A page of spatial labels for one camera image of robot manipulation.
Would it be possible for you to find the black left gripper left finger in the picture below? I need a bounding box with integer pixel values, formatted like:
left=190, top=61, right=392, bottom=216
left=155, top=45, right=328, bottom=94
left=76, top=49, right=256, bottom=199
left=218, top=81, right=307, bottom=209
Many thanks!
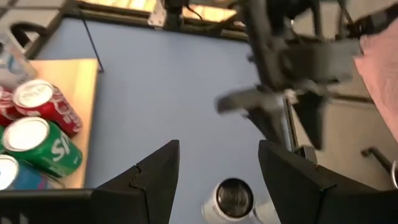
left=0, top=139, right=180, bottom=224

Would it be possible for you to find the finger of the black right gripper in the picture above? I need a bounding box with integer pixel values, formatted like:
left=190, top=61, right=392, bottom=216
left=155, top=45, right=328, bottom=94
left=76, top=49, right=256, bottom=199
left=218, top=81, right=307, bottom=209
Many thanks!
left=216, top=88, right=289, bottom=146
left=292, top=91, right=327, bottom=150

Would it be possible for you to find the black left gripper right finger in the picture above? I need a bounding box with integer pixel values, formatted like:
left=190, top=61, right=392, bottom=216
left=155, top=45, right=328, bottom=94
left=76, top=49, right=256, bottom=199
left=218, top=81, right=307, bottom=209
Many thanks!
left=257, top=139, right=398, bottom=224

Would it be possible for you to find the black-lidded Celsius can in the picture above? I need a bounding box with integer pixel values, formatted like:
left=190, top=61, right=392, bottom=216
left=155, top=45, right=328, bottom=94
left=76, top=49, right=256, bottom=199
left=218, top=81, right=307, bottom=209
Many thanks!
left=201, top=177, right=262, bottom=224

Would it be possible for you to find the green soda can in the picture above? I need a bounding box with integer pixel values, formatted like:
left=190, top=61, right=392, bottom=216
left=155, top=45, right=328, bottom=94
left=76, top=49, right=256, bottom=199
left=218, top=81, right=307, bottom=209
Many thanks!
left=2, top=116, right=83, bottom=178

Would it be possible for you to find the blue beverage can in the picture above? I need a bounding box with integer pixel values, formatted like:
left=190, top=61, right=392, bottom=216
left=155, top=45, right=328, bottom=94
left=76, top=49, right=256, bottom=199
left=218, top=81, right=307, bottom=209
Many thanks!
left=0, top=154, right=66, bottom=190

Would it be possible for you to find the red Coca-Cola can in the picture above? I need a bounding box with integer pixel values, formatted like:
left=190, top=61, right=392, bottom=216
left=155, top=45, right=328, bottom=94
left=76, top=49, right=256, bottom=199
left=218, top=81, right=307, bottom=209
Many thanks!
left=0, top=86, right=22, bottom=127
left=12, top=79, right=83, bottom=138

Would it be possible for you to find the Celsius Arctic Vibe can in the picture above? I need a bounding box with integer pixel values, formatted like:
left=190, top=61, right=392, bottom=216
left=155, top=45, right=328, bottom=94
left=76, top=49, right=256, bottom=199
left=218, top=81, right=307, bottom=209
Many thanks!
left=0, top=32, right=39, bottom=91

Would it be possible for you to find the large pink object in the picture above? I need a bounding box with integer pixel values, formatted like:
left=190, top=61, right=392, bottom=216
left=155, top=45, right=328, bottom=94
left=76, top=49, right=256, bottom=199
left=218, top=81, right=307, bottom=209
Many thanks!
left=354, top=27, right=398, bottom=142

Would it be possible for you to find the wooden shelf black wire frame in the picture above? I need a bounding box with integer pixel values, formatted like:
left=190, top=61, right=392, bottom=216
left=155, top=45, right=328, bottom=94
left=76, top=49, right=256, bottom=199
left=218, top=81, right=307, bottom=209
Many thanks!
left=0, top=12, right=105, bottom=190

